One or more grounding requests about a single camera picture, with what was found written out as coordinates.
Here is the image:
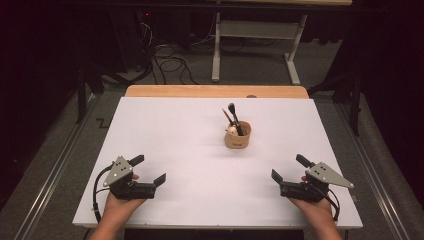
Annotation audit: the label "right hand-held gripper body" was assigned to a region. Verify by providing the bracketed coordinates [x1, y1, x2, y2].
[279, 161, 355, 204]

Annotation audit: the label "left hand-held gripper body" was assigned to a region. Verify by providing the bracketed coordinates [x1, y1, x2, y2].
[102, 155, 158, 201]

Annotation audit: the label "round wooden brush holder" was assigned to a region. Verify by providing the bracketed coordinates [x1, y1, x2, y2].
[224, 120, 252, 150]

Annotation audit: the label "black makeup brush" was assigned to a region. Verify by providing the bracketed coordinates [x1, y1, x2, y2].
[227, 102, 245, 137]

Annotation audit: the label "thin black gold-tipped brush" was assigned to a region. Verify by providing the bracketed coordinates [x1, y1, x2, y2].
[221, 108, 236, 130]

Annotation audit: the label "person's left hand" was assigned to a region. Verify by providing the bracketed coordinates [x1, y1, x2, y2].
[101, 173, 148, 228]

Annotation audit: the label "person's right hand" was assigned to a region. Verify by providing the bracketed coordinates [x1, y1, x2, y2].
[288, 175, 337, 228]

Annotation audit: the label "white board sheet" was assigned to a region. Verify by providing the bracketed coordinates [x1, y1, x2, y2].
[72, 96, 364, 230]

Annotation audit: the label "black metal stand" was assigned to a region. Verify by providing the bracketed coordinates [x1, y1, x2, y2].
[307, 70, 365, 138]
[75, 62, 105, 125]

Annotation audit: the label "wooden table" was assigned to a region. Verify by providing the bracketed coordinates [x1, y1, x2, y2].
[124, 84, 310, 100]

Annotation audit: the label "black computer tower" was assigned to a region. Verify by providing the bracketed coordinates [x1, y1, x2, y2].
[108, 9, 156, 73]

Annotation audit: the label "light wooden desktop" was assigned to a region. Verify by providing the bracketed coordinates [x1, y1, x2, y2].
[206, 0, 354, 6]

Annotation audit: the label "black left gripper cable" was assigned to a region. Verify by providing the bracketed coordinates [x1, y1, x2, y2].
[91, 164, 113, 224]

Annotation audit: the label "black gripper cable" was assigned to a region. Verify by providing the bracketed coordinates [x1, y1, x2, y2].
[91, 164, 113, 224]
[320, 187, 341, 222]

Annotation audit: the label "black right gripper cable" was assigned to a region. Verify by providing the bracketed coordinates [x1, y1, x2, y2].
[320, 187, 341, 222]

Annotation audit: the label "metal floor rail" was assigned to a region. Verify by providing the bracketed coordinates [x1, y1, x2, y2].
[12, 94, 102, 240]
[334, 102, 414, 240]

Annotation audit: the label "black floor cables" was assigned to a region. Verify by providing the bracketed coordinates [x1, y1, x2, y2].
[151, 42, 201, 86]

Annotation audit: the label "white metal desk frame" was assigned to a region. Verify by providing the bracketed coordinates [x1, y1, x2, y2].
[211, 11, 309, 86]

